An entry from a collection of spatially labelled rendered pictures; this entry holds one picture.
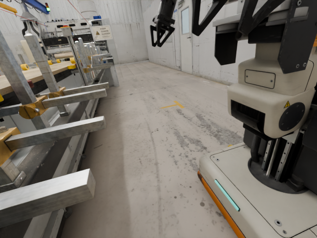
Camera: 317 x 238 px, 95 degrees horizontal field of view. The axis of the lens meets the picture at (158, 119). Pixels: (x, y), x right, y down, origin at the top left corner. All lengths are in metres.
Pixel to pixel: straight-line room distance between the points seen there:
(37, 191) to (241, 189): 0.86
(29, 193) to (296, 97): 0.67
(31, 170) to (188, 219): 0.88
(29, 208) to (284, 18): 0.57
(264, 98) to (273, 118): 0.07
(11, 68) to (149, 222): 1.03
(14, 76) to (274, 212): 1.15
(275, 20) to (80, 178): 0.51
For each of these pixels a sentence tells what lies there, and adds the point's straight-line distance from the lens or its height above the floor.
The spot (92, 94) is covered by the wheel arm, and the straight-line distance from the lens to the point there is 0.69.
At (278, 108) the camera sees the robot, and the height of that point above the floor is 0.77.
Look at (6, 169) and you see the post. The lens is 0.55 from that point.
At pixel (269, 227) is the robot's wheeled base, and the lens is 0.87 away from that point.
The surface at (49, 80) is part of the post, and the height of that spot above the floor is 0.90.
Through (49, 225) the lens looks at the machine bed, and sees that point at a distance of 1.19.
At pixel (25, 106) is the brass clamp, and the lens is 0.69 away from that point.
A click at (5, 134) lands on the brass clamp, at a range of 0.56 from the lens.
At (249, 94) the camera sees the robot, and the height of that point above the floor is 0.79.
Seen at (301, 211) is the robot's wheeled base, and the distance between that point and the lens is 0.97.
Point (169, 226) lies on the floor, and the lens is 1.11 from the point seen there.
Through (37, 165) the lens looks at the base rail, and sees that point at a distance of 0.61.
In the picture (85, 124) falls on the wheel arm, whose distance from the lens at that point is 0.46.
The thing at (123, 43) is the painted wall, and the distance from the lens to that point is 11.02.
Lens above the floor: 0.99
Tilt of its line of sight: 27 degrees down
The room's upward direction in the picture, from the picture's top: 8 degrees counter-clockwise
